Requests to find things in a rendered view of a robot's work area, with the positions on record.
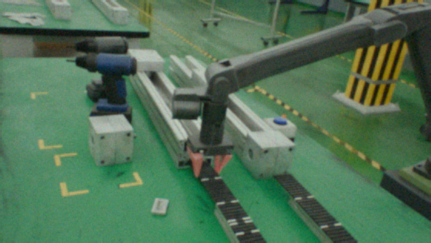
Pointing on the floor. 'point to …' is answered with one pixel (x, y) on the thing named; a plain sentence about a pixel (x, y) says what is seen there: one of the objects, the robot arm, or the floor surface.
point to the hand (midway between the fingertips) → (206, 172)
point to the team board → (248, 22)
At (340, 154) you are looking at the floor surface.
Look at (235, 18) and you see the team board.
